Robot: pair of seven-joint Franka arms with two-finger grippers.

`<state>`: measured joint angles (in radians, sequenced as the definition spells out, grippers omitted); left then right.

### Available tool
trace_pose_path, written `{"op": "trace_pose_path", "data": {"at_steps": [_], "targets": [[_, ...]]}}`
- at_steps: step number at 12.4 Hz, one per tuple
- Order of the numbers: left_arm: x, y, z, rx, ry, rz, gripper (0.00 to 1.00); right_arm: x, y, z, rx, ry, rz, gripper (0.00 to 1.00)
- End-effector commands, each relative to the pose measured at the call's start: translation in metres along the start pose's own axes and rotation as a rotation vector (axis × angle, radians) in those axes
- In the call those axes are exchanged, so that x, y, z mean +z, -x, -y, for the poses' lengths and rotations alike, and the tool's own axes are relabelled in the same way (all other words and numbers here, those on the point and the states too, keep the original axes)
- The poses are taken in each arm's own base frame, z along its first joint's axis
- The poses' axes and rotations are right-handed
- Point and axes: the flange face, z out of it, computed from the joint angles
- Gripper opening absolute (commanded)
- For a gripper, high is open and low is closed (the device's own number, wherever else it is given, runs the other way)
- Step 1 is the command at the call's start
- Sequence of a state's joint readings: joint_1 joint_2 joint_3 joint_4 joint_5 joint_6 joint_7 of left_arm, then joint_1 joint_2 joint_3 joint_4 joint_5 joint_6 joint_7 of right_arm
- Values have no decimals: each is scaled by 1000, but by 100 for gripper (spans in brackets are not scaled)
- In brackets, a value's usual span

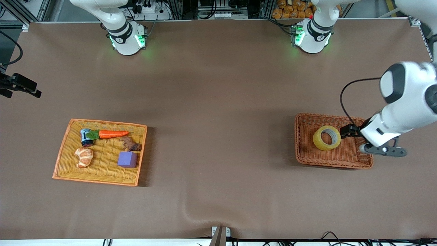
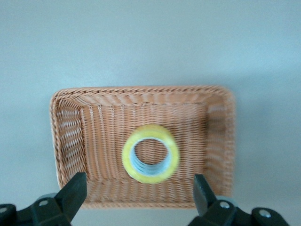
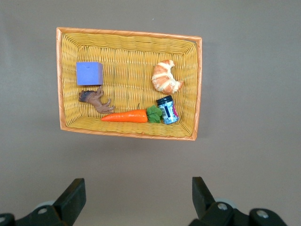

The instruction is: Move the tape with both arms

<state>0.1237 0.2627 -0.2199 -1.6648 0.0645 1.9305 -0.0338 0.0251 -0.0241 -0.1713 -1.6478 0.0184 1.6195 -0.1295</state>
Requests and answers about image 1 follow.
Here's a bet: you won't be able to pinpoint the clear yellowish tape roll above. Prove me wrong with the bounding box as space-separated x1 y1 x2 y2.
313 125 341 151

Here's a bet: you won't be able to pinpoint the brown wicker basket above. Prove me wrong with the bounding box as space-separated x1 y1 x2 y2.
294 113 373 169

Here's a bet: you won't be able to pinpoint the small printed can black lid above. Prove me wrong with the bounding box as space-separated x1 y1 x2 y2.
80 128 94 147

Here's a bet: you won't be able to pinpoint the toy croissant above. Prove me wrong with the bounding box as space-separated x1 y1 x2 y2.
74 147 94 168

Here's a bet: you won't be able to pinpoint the orange toy carrot green leaves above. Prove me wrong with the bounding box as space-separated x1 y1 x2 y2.
86 130 130 140

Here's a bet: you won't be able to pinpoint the yellow wicker basket orange rim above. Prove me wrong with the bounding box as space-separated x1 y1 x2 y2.
52 119 148 187

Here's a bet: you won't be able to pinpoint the brown toy animal figure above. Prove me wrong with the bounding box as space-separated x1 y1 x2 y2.
120 136 142 152

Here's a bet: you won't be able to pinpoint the purple foam cube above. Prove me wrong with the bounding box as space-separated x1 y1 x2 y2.
117 151 138 168

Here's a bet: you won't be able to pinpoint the small metal electronics box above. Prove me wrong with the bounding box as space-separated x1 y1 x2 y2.
290 25 305 47

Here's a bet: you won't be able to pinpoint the white power strip black plugs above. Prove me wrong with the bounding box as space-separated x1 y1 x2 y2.
131 0 165 16

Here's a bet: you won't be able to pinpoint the orange packets pile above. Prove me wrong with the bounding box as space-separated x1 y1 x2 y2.
272 0 315 19

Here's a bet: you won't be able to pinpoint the brown table cloth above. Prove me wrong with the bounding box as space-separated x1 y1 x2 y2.
0 19 437 240

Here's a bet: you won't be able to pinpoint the aluminium frame profile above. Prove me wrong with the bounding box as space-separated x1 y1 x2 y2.
0 0 52 26

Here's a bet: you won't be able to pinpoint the metal bracket with brown post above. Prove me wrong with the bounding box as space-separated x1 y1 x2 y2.
211 226 231 246

